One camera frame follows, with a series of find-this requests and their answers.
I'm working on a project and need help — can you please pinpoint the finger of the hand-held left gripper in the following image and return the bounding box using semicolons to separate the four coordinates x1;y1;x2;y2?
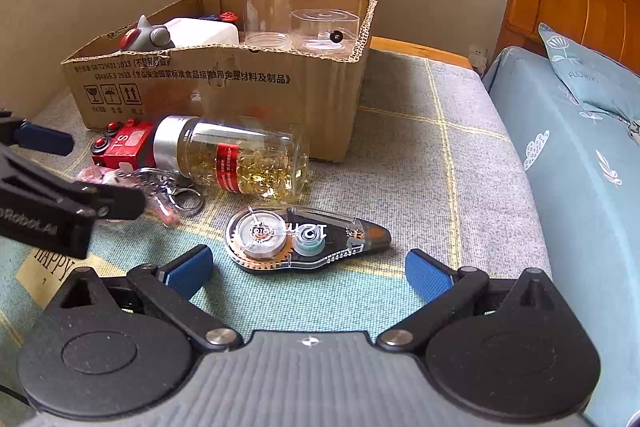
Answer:
0;108;74;156
0;143;147;220

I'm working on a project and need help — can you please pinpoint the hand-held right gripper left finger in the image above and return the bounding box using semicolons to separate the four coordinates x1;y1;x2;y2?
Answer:
47;244;244;354

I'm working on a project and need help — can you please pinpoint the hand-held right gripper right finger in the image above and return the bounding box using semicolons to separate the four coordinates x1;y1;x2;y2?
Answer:
375;249;571;353

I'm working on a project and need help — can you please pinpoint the pink keychain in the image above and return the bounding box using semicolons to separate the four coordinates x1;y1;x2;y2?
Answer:
75;166;206;228

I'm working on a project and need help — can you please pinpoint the red toy car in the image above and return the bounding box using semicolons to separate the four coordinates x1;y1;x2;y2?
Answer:
90;118;161;170

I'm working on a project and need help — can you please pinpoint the clear correction tape dispenser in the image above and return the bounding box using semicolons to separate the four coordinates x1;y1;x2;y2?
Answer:
225;205;392;275

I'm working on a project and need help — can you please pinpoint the glass bottle of gold capsules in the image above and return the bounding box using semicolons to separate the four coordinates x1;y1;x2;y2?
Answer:
152;115;311;198

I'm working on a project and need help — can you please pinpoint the grey mouse figurine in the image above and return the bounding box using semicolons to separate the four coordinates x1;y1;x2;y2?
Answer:
118;14;176;54

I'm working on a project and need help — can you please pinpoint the cardboard box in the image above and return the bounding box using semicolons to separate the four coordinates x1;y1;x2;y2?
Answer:
61;0;378;164

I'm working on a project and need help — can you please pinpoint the white plastic bottle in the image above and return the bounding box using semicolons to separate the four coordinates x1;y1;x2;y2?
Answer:
164;18;240;48

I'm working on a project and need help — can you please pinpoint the clear tall cup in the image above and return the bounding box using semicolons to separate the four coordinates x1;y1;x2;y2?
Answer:
242;0;294;48

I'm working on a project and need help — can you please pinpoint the clear round container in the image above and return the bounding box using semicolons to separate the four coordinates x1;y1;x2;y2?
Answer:
290;8;362;58

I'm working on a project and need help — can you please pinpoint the checked grey green blanket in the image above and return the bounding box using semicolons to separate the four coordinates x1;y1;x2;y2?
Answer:
0;49;553;388

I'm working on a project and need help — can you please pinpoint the bed with blue floral sheet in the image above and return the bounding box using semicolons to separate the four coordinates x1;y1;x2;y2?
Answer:
482;47;640;427

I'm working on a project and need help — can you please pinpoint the blue floral pillow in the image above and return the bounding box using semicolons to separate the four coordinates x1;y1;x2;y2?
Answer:
538;23;640;128

